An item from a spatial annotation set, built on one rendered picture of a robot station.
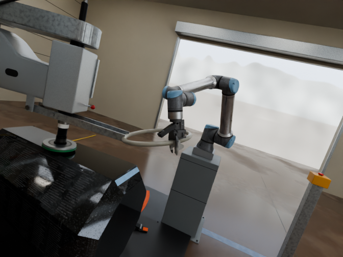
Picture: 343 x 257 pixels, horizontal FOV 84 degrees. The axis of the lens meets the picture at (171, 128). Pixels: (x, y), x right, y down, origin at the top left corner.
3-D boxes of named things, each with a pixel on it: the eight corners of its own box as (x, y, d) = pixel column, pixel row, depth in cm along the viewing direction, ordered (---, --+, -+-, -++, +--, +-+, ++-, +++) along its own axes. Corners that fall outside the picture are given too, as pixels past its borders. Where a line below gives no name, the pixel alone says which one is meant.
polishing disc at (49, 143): (34, 143, 129) (34, 141, 129) (58, 137, 150) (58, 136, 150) (62, 152, 126) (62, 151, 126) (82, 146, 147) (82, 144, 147)
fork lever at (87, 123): (21, 109, 125) (22, 102, 124) (42, 107, 144) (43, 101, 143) (121, 143, 126) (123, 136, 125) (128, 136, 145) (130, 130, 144)
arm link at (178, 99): (186, 89, 111) (175, 89, 104) (187, 110, 114) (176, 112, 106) (174, 90, 118) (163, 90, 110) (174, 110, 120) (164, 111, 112)
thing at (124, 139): (111, 148, 112) (110, 143, 111) (131, 132, 160) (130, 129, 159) (195, 146, 110) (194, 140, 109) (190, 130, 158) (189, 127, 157)
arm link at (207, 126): (204, 136, 219) (210, 122, 215) (218, 143, 209) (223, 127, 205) (198, 137, 207) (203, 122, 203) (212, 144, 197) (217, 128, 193)
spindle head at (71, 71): (16, 103, 123) (25, 31, 115) (41, 102, 145) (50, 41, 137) (70, 118, 123) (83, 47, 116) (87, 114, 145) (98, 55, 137)
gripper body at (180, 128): (186, 139, 114) (186, 119, 112) (173, 140, 110) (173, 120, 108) (179, 136, 121) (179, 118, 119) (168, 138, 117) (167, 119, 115)
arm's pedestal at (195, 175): (169, 202, 257) (186, 143, 242) (204, 218, 244) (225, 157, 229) (154, 223, 209) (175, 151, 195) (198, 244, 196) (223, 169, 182)
